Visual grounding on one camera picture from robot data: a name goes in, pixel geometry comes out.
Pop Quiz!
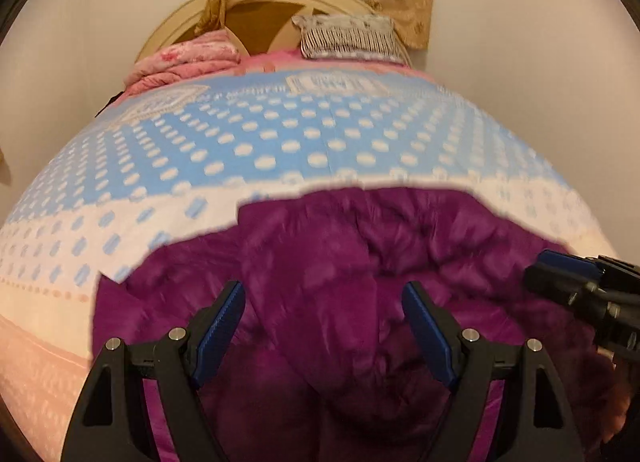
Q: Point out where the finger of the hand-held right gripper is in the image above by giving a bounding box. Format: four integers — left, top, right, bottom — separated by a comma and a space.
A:
523, 263, 598, 307
539, 249, 601, 279

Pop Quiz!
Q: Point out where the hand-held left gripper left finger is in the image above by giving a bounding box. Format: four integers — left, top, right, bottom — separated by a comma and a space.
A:
60, 280, 247, 462

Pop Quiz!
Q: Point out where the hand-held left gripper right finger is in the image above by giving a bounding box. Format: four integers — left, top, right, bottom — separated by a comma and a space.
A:
401, 281, 586, 462

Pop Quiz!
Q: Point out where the purple puffer jacket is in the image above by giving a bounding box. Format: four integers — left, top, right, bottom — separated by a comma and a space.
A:
90, 186, 626, 462

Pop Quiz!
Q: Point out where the person's right hand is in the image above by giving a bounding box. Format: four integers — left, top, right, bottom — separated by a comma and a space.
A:
602, 354, 640, 445

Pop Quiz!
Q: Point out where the polka dot bedspread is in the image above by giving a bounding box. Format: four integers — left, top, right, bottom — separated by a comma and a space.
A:
0, 49, 621, 443

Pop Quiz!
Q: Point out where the black item beside bed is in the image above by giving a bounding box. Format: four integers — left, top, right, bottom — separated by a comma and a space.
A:
95, 92, 126, 117

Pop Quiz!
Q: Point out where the pink folded blanket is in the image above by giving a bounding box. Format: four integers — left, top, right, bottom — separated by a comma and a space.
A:
122, 30, 242, 97

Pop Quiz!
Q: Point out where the striped floral pillow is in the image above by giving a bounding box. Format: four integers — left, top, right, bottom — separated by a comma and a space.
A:
291, 13, 406, 64

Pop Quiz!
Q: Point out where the cream wooden headboard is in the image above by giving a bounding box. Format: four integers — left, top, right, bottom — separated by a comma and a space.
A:
134, 0, 413, 75

